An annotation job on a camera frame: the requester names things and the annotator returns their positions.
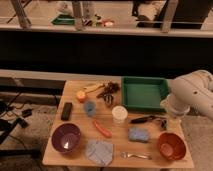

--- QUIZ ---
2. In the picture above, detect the blue plastic cup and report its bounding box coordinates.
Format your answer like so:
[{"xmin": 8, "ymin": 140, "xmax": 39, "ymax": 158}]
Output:
[{"xmin": 83, "ymin": 101, "xmax": 96, "ymax": 117}]

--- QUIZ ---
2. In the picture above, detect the white plastic cup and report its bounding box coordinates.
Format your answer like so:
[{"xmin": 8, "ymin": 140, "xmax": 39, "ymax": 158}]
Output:
[{"xmin": 112, "ymin": 106, "xmax": 128, "ymax": 123}]

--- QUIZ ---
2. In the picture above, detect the green tray in background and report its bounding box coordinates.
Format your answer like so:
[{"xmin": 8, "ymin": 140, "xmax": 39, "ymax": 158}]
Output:
[{"xmin": 51, "ymin": 14, "xmax": 75, "ymax": 25}]

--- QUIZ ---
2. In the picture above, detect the black handled knife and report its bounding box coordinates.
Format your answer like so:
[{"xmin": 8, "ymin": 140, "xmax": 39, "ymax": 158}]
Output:
[{"xmin": 130, "ymin": 116, "xmax": 158, "ymax": 124}]

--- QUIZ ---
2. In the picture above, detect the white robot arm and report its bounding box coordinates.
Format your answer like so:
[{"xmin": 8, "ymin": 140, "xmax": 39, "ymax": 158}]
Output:
[{"xmin": 160, "ymin": 70, "xmax": 213, "ymax": 121}]

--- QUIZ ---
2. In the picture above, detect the brown dried plant toy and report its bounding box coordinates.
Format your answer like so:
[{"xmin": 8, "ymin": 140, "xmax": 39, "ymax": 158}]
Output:
[{"xmin": 97, "ymin": 82, "xmax": 120, "ymax": 98}]

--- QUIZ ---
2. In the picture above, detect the silver metal fork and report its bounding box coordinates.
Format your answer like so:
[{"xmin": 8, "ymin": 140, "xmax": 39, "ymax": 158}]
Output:
[{"xmin": 121, "ymin": 152, "xmax": 152, "ymax": 160}]

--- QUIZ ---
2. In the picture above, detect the purple plastic bowl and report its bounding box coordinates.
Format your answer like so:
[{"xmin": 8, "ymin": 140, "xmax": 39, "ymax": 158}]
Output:
[{"xmin": 51, "ymin": 123, "xmax": 81, "ymax": 154}]

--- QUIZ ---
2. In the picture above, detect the metal binder clip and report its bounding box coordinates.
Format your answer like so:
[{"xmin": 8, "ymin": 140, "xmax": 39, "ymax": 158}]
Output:
[{"xmin": 104, "ymin": 94, "xmax": 114, "ymax": 107}]

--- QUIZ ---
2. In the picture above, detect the small black metal clip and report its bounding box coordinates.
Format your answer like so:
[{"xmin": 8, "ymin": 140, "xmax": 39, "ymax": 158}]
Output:
[{"xmin": 160, "ymin": 119, "xmax": 167, "ymax": 130}]

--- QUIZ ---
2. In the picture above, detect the wooden table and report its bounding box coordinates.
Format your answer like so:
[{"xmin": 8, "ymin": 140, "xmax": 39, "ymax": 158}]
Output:
[{"xmin": 43, "ymin": 81, "xmax": 194, "ymax": 169}]

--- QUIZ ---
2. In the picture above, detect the green plastic tray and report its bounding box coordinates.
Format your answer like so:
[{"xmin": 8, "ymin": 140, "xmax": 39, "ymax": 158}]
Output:
[{"xmin": 121, "ymin": 76, "xmax": 170, "ymax": 112}]

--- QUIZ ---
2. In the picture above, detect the orange round fruit toy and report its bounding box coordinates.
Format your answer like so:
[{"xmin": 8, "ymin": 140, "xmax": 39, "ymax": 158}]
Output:
[{"xmin": 76, "ymin": 91, "xmax": 87, "ymax": 103}]

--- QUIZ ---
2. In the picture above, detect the black rectangular block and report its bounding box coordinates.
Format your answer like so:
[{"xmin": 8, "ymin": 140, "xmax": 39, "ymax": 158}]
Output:
[{"xmin": 61, "ymin": 103, "xmax": 73, "ymax": 121}]

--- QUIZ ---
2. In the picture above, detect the blue sponge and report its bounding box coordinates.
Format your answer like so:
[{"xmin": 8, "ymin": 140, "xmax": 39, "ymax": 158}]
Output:
[{"xmin": 128, "ymin": 127, "xmax": 150, "ymax": 143}]

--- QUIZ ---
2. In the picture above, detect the yellow banana toy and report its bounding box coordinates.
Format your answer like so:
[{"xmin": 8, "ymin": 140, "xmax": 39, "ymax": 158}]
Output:
[{"xmin": 83, "ymin": 83, "xmax": 104, "ymax": 93}]

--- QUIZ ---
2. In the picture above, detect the grey folded cloth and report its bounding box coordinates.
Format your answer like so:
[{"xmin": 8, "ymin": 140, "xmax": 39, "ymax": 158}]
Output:
[{"xmin": 85, "ymin": 140, "xmax": 114, "ymax": 166}]

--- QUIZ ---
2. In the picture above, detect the orange carrot toy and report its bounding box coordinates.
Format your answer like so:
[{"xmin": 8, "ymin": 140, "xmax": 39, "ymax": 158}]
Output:
[{"xmin": 93, "ymin": 120, "xmax": 112, "ymax": 138}]

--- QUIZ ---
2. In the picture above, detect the orange plastic bowl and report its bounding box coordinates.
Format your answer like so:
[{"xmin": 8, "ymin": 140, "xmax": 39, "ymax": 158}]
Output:
[{"xmin": 157, "ymin": 133, "xmax": 186, "ymax": 161}]

